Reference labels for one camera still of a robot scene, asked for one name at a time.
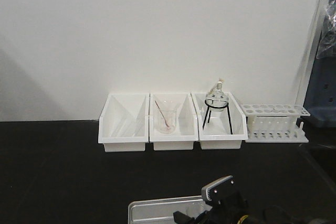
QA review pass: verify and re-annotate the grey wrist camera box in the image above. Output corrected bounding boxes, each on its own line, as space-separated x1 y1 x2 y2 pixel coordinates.
201 175 236 204

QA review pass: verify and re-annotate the red stirring rod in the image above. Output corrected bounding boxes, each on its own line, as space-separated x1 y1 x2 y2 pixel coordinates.
154 100 169 127

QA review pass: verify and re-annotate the right white storage bin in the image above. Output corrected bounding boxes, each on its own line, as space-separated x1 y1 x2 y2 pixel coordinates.
191 92 248 150

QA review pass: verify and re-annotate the clear plastic bag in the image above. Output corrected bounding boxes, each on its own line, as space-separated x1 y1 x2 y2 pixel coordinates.
316 0 335 59

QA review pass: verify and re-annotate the glass alcohol lamp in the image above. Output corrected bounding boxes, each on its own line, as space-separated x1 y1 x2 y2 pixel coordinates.
205 79 229 112

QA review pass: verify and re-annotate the silver metal tray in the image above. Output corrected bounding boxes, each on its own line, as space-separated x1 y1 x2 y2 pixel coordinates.
128 196 211 223

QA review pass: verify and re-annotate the left white storage bin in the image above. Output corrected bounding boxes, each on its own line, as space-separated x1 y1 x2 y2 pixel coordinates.
98 93 150 153

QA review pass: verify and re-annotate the white test tube rack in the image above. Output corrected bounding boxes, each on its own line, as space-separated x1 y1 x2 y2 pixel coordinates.
240 104 310 143

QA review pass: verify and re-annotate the white storage bin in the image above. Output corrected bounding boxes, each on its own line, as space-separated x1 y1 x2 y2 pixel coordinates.
191 92 248 150
98 93 150 153
149 93 198 151

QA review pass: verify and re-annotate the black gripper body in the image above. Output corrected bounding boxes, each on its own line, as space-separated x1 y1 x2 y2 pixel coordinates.
173 191 263 223

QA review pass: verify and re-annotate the blue grey equipment cabinet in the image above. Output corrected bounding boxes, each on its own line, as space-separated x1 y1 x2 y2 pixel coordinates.
303 11 336 129

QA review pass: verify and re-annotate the glass beaker in bin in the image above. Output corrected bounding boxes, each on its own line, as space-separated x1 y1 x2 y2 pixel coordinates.
154 99 178 134

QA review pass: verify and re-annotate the black wire tripod stand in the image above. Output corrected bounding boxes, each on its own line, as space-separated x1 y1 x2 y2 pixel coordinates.
202 99 233 134

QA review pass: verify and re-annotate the middle white storage bin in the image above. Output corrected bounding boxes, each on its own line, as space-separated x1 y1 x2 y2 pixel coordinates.
149 93 198 151

